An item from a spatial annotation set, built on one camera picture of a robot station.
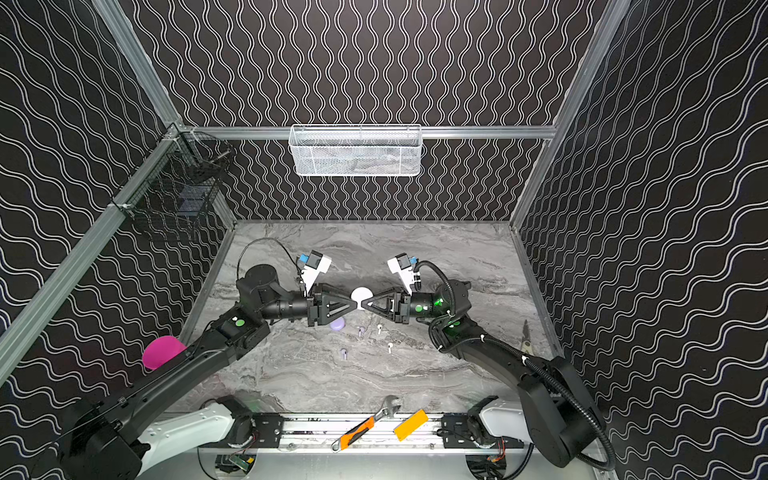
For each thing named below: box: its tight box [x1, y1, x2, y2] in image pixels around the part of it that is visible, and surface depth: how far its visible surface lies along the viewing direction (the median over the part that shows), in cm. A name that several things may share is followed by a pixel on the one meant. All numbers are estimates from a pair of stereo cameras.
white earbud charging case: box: [349, 286, 374, 310], surface depth 66 cm
